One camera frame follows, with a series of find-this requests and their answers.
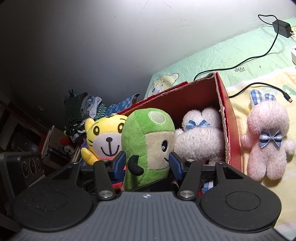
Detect blue floral cloth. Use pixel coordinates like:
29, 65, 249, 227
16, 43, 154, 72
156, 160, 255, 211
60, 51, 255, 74
105, 93, 140, 116

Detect black speaker device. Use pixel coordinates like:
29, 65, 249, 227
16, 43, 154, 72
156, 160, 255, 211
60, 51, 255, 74
1, 152, 45, 201

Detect yellow tiger plush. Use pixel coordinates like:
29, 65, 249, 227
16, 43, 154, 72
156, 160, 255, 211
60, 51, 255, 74
81, 114, 127, 166

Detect pastel baby blanket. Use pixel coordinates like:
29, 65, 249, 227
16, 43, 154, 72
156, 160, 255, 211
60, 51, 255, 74
147, 17, 295, 235

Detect red cardboard box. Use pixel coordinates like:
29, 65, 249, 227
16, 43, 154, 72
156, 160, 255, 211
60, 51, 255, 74
120, 73, 242, 171

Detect green plush toy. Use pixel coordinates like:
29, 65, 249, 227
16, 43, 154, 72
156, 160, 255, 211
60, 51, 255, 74
121, 108, 176, 191

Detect black charging cable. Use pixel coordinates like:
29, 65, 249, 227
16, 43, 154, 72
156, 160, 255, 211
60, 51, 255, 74
193, 14, 294, 103

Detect black power adapter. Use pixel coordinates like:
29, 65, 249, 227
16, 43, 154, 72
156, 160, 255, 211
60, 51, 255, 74
272, 20, 293, 38

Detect pile of clothes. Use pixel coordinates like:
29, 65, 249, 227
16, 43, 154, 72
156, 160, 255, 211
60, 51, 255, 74
64, 89, 107, 144

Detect white bunny plush blue bow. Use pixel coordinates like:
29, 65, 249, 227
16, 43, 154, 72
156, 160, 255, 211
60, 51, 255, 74
174, 107, 225, 166

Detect white blue power strip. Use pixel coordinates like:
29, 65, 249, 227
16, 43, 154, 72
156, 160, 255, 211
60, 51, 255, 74
291, 47, 296, 65

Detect pink bunny plush blue bow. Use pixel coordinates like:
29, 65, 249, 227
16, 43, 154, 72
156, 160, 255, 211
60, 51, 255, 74
240, 89, 295, 181

